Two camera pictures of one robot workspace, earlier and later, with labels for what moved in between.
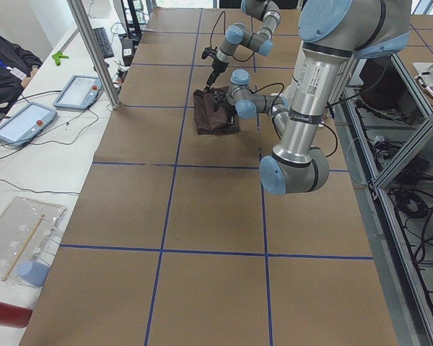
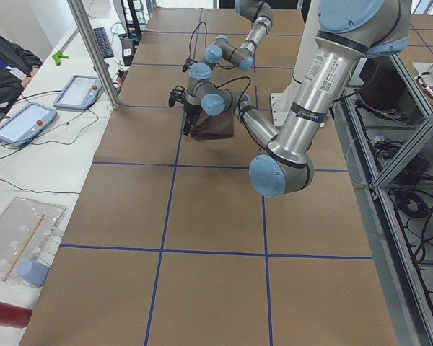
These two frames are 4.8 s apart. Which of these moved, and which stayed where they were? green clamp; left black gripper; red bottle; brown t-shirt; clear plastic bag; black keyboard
Moved: brown t-shirt; left black gripper
Stayed: clear plastic bag; red bottle; black keyboard; green clamp
